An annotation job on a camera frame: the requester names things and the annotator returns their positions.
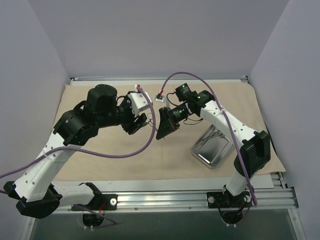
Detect beige cloth wrap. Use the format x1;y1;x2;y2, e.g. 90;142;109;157
54;82;286;181

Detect metal instrument tray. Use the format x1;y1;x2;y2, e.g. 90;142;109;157
190;137;234;169

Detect steel surgical scissors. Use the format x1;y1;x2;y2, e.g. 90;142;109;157
146;113;154;128

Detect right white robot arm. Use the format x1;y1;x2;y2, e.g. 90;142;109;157
156;90;271;207

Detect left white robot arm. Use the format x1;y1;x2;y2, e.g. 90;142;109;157
3;84;153;219

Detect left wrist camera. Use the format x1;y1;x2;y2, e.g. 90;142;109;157
127;92;150;117

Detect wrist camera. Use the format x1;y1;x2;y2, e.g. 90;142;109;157
127;92;150;117
154;83;196;103

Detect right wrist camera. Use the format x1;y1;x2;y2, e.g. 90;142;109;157
154;83;196;103

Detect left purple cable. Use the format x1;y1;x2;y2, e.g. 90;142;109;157
0;84;155;226

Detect purple cable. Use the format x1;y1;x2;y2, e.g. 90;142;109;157
0;84;155;226
159;71;258;227

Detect back aluminium rail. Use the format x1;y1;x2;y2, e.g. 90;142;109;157
70;76;104;81

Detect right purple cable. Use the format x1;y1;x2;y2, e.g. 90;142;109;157
159;71;258;227

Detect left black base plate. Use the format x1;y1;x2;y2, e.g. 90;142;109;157
71;193;118;211

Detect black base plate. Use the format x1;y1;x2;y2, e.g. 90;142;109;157
71;193;118;211
206;190;251;209

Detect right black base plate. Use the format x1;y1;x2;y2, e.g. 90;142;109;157
206;190;251;209

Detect front aluminium rail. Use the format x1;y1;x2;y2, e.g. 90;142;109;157
56;188;299;213

